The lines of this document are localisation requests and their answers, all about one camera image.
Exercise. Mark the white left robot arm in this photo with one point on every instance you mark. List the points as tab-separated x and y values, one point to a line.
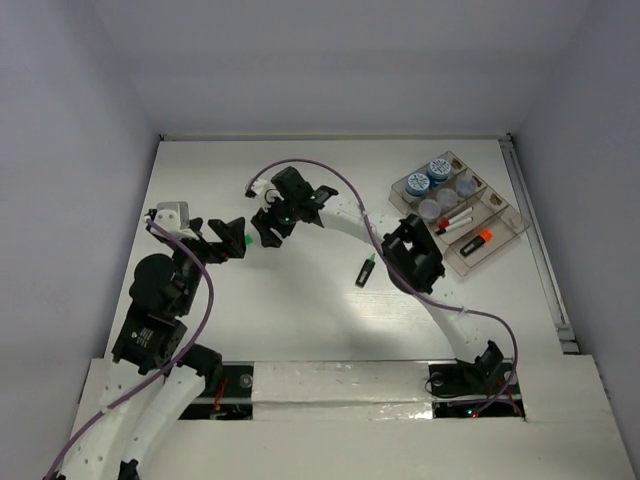
157	368

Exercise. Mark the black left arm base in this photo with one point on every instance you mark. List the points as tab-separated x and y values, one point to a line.
230	399

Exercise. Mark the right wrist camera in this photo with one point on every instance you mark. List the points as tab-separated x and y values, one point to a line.
257	188

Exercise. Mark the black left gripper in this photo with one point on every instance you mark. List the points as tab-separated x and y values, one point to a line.
232	234

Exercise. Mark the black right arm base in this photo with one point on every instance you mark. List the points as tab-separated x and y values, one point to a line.
485	388

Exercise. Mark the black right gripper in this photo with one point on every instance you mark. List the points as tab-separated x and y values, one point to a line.
263	223

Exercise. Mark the clear jar of clips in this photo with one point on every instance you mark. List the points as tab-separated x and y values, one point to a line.
465	187
447	199
429	210

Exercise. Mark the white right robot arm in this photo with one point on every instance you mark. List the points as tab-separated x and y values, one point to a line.
404	244

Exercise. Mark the clear plastic organizer tray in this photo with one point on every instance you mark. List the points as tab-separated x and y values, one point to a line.
491	211

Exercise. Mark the orange highlighter black body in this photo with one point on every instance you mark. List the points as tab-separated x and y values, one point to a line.
473	245

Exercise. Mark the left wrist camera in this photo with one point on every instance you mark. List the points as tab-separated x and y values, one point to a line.
171	217

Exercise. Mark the red capped white marker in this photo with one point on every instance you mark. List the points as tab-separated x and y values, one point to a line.
448	221

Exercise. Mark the green highlighter black body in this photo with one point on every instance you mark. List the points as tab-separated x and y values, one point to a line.
365	271

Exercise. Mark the blue cleaning gel jar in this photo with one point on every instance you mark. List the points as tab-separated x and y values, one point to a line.
438	172
416	187

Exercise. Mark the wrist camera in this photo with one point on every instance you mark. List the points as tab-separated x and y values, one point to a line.
257	188
171	217

